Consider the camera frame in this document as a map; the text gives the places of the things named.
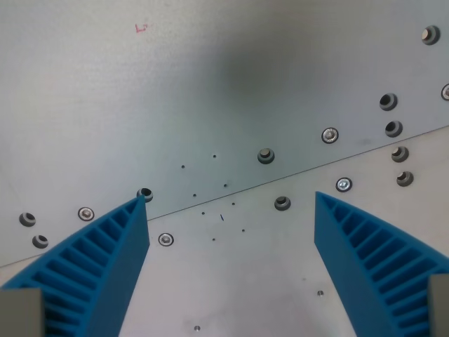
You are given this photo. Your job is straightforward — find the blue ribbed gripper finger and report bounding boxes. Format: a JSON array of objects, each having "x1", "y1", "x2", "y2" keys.
[
  {"x1": 314, "y1": 190, "x2": 449, "y2": 337},
  {"x1": 0, "y1": 194, "x2": 151, "y2": 337}
]

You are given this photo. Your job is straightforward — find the recessed grey counterbore bolt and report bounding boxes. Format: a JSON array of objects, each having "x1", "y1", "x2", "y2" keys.
[
  {"x1": 274, "y1": 195, "x2": 292, "y2": 212},
  {"x1": 421, "y1": 25, "x2": 441, "y2": 46},
  {"x1": 257, "y1": 147, "x2": 276, "y2": 165}
]

